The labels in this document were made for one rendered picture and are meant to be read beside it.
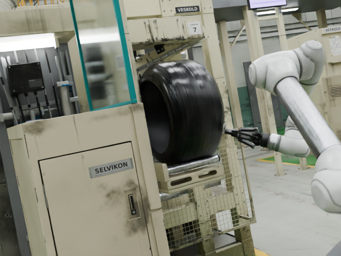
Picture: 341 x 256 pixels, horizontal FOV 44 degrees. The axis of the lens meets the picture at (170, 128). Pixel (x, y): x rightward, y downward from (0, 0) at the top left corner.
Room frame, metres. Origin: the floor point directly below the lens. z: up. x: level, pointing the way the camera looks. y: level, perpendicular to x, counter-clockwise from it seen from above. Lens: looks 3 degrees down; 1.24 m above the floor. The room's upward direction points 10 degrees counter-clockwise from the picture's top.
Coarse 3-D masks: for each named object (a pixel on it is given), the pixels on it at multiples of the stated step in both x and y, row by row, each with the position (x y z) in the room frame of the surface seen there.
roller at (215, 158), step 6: (210, 156) 2.37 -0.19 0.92; (216, 156) 2.38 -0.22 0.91; (186, 162) 2.31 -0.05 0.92; (192, 162) 2.32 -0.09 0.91; (198, 162) 2.33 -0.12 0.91; (204, 162) 2.34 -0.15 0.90; (210, 162) 2.36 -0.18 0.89; (216, 162) 2.38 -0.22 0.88; (168, 168) 2.25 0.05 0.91; (174, 168) 2.26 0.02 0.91; (180, 168) 2.28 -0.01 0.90; (186, 168) 2.29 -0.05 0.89; (192, 168) 2.32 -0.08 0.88; (168, 174) 2.25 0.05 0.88
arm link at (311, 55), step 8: (312, 40) 1.77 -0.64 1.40; (304, 48) 1.75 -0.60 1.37; (312, 48) 1.74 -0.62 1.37; (320, 48) 1.74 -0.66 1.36; (304, 56) 1.75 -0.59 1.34; (312, 56) 1.74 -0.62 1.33; (320, 56) 1.75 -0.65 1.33; (304, 64) 1.75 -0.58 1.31; (312, 64) 1.75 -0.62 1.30; (320, 64) 1.77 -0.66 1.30; (304, 72) 1.76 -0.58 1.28; (312, 72) 1.78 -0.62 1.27; (320, 72) 1.81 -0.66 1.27; (304, 80) 1.83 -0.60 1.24; (312, 80) 1.82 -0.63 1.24
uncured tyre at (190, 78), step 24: (144, 72) 2.46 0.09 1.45; (168, 72) 2.26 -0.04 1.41; (192, 72) 2.28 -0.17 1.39; (144, 96) 2.66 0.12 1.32; (168, 96) 2.20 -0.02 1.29; (192, 96) 2.19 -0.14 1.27; (216, 96) 2.25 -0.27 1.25; (168, 120) 2.75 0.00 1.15; (192, 120) 2.18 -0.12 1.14; (216, 120) 2.24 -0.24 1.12; (168, 144) 2.28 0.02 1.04; (192, 144) 2.22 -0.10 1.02; (216, 144) 2.31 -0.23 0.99
